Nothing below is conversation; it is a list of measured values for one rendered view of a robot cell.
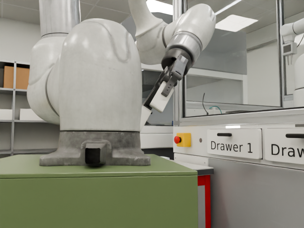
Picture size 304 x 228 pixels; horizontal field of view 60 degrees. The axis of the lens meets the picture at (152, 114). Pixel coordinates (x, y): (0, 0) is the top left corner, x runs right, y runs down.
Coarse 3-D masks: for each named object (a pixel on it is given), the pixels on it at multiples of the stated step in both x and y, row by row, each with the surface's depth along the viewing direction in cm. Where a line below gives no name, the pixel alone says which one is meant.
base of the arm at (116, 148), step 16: (64, 144) 46; (80, 144) 44; (96, 144) 42; (112, 144) 45; (128, 144) 47; (48, 160) 42; (64, 160) 43; (80, 160) 43; (96, 160) 43; (112, 160) 43; (128, 160) 44; (144, 160) 43
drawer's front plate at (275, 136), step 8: (272, 128) 90; (280, 128) 87; (288, 128) 84; (296, 128) 82; (272, 136) 90; (280, 136) 87; (280, 144) 87; (288, 144) 84; (296, 144) 82; (280, 152) 87; (296, 152) 82; (272, 160) 89; (280, 160) 87; (288, 160) 84; (296, 160) 82
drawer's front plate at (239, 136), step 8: (256, 128) 96; (208, 136) 120; (216, 136) 115; (232, 136) 106; (240, 136) 103; (248, 136) 99; (256, 136) 96; (208, 144) 120; (216, 144) 115; (224, 144) 110; (232, 144) 106; (240, 144) 102; (248, 144) 99; (256, 144) 95; (208, 152) 119; (216, 152) 115; (224, 152) 110; (232, 152) 106; (240, 152) 102; (248, 152) 99; (256, 152) 95
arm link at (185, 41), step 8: (184, 32) 70; (176, 40) 68; (184, 40) 68; (192, 40) 68; (168, 48) 70; (184, 48) 67; (192, 48) 68; (200, 48) 71; (192, 56) 68; (192, 64) 71
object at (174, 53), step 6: (174, 48) 68; (168, 54) 67; (174, 54) 66; (180, 54) 66; (186, 54) 67; (162, 60) 68; (168, 60) 67; (174, 60) 66; (162, 66) 70; (168, 66) 69; (186, 66) 66; (186, 72) 68; (162, 78) 66
